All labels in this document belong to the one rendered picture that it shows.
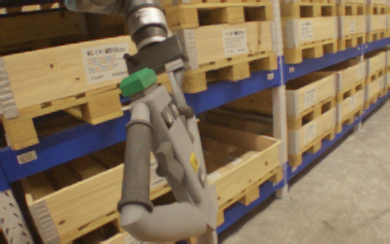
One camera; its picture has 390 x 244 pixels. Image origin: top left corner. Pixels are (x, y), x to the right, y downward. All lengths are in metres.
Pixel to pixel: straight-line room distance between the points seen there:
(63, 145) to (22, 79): 0.32
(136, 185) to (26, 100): 0.85
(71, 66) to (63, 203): 0.56
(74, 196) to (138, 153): 0.91
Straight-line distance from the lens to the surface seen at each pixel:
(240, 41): 1.70
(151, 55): 0.59
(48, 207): 1.23
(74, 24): 2.48
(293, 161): 2.46
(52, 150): 1.23
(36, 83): 1.12
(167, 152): 0.39
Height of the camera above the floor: 1.47
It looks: 17 degrees down
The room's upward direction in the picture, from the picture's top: 8 degrees counter-clockwise
